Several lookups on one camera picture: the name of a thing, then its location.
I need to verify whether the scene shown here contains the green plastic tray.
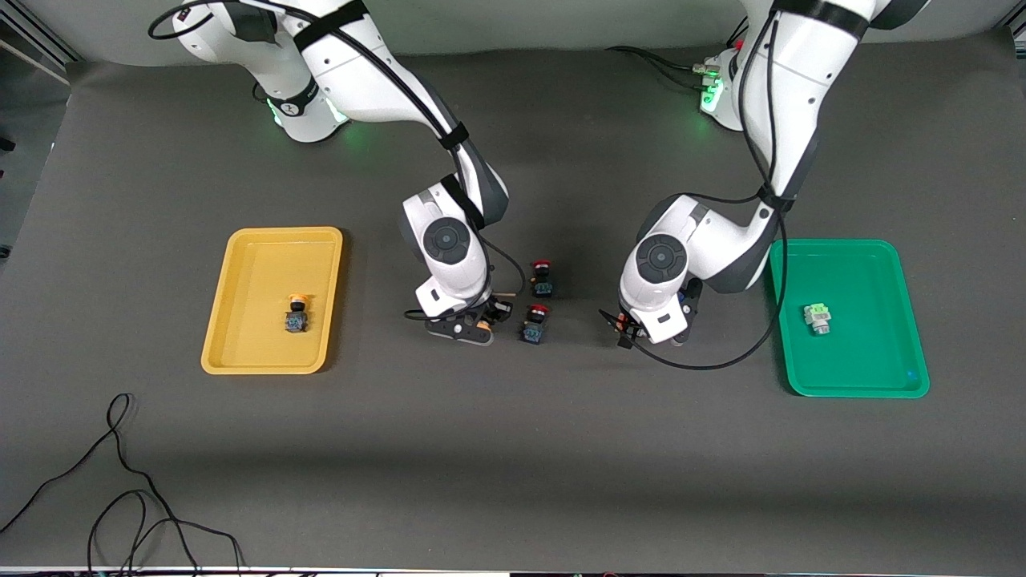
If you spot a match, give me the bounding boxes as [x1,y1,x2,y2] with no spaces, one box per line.
[769,239,931,399]

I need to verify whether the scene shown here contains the yellow plastic tray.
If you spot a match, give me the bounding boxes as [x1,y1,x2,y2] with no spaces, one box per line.
[200,227,344,376]

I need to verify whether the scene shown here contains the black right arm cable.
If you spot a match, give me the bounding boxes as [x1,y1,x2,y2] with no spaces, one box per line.
[148,0,528,321]

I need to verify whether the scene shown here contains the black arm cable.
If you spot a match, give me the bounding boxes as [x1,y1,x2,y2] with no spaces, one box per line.
[148,0,528,321]
[600,12,793,371]

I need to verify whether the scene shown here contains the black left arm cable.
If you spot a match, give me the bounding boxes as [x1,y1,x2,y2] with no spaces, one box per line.
[600,12,793,371]

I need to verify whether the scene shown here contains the black left base cable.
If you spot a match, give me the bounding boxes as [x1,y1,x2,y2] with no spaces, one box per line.
[605,16,750,91]

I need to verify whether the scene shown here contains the loose black cable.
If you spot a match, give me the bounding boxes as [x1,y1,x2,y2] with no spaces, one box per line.
[0,393,245,577]

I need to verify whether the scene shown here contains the grey metal frame rail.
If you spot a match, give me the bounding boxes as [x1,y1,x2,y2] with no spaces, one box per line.
[0,16,81,85]

